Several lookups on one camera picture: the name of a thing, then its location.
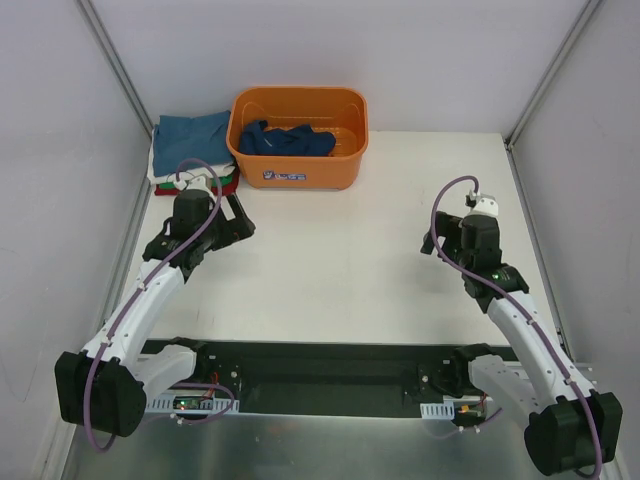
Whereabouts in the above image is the left slotted cable duct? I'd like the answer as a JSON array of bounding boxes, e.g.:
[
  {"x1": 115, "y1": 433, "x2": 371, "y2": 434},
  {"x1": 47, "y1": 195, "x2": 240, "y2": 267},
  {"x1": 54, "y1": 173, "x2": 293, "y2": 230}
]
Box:
[{"x1": 145, "y1": 394, "x2": 240, "y2": 415}]

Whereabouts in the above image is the folded red t-shirt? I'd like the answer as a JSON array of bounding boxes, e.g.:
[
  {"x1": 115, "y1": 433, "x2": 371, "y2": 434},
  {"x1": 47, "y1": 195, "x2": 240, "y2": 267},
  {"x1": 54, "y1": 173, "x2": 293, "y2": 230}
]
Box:
[{"x1": 153, "y1": 171, "x2": 240, "y2": 198}]

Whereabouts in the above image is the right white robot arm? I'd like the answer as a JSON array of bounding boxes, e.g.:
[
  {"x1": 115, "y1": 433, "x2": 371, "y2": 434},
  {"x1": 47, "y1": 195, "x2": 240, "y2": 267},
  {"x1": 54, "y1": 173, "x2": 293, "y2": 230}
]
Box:
[{"x1": 421, "y1": 211, "x2": 623, "y2": 479}]

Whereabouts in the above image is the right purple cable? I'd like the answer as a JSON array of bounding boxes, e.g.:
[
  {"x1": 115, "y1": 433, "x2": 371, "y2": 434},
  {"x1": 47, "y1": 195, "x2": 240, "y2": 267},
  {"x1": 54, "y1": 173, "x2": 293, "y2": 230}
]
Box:
[{"x1": 422, "y1": 175, "x2": 604, "y2": 477}]

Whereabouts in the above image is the right slotted cable duct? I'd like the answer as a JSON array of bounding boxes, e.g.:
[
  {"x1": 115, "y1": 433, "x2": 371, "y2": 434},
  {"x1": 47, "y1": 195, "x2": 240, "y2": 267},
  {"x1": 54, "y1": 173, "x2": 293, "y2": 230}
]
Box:
[{"x1": 419, "y1": 401, "x2": 484, "y2": 420}]

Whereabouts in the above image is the left aluminium frame post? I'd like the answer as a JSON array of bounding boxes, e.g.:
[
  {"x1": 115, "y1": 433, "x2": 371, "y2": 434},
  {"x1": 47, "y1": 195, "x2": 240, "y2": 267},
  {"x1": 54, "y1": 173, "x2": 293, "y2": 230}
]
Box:
[{"x1": 75, "y1": 0, "x2": 153, "y2": 137}]

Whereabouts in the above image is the purple cable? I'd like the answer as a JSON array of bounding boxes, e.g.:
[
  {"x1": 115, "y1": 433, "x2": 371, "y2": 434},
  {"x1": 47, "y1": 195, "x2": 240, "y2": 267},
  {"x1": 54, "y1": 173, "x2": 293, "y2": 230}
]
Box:
[
  {"x1": 82, "y1": 158, "x2": 236, "y2": 453},
  {"x1": 422, "y1": 175, "x2": 604, "y2": 477}
]

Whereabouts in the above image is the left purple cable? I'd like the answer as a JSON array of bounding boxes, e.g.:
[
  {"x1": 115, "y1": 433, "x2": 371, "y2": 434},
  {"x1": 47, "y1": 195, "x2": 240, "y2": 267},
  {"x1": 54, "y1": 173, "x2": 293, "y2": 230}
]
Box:
[{"x1": 82, "y1": 158, "x2": 236, "y2": 453}]

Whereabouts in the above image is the right aluminium frame post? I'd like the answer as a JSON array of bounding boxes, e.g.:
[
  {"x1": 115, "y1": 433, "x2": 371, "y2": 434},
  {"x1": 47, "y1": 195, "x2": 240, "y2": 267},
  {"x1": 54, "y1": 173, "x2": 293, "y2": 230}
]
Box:
[{"x1": 504, "y1": 0, "x2": 605, "y2": 152}]

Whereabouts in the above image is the slotted cable duct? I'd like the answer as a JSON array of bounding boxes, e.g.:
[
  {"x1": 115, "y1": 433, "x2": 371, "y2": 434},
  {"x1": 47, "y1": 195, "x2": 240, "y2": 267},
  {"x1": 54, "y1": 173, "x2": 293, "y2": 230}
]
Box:
[
  {"x1": 419, "y1": 401, "x2": 484, "y2": 420},
  {"x1": 145, "y1": 394, "x2": 240, "y2": 415}
]

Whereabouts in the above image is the orange plastic basket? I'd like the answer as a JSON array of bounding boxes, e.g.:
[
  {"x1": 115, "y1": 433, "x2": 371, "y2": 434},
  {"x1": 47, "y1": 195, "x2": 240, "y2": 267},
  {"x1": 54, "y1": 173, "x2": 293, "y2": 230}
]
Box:
[{"x1": 226, "y1": 86, "x2": 368, "y2": 190}]

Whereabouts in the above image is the navy blue t-shirt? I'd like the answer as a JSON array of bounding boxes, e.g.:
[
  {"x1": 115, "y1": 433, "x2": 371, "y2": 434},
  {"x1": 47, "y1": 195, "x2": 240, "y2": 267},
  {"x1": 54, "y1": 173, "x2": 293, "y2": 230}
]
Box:
[{"x1": 238, "y1": 120, "x2": 336, "y2": 157}]

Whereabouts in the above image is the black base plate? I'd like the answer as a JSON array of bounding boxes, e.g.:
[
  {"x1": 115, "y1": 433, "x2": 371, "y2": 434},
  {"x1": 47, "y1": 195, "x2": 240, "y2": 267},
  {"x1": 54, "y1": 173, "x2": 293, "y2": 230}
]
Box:
[{"x1": 139, "y1": 339, "x2": 521, "y2": 417}]

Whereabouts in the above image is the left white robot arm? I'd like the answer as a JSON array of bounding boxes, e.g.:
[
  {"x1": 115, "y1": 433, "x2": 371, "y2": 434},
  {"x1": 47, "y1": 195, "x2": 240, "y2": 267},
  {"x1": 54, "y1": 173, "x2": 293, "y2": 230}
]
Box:
[{"x1": 54, "y1": 190, "x2": 255, "y2": 438}]

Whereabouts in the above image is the aluminium frame post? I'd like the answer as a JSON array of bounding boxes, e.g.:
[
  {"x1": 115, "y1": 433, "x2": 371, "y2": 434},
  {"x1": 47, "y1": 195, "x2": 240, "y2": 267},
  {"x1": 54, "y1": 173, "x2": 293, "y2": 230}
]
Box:
[
  {"x1": 504, "y1": 0, "x2": 605, "y2": 152},
  {"x1": 75, "y1": 0, "x2": 153, "y2": 137}
]

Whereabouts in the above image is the folded light blue t-shirt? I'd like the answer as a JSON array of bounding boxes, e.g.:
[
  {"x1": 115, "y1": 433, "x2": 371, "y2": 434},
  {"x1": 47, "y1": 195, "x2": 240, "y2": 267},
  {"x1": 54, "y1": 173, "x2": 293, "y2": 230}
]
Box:
[{"x1": 153, "y1": 110, "x2": 235, "y2": 175}]

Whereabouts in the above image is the folded green t-shirt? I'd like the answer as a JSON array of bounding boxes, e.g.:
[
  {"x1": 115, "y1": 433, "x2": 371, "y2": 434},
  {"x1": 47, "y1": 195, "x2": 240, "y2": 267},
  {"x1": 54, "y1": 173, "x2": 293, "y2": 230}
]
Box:
[{"x1": 156, "y1": 174, "x2": 233, "y2": 190}]

